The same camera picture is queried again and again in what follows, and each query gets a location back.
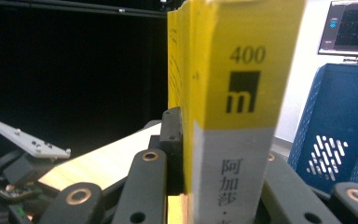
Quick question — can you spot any blue file rack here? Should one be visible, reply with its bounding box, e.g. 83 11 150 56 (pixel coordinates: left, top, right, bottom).
287 63 358 196

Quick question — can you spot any yellow book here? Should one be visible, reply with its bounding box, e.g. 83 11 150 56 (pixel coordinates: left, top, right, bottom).
167 0 308 224

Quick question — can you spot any computer monitor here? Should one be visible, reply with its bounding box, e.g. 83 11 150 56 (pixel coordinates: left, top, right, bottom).
317 0 358 64

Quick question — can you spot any black metal rail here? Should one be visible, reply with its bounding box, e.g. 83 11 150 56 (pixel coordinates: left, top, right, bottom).
0 0 169 19

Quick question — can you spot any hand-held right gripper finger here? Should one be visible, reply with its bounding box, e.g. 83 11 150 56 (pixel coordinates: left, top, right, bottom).
148 106 185 197

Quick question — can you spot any dark curtain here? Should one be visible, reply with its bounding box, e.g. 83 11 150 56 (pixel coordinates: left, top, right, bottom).
0 4 170 175

